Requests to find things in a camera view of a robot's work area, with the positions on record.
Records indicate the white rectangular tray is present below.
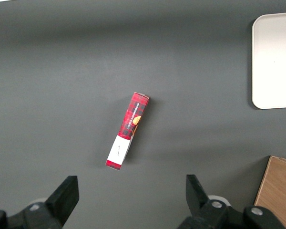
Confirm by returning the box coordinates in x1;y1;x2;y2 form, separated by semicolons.
251;11;286;110

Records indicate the wooden drawer cabinet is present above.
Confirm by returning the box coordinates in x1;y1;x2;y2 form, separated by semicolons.
254;155;286;229

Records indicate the red plaid shortbread box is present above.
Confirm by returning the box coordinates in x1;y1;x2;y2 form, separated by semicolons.
105;92;150;171

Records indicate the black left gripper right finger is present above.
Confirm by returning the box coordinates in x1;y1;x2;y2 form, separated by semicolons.
177;175;286;229

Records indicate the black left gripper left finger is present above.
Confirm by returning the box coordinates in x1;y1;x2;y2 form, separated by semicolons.
0;176;80;229

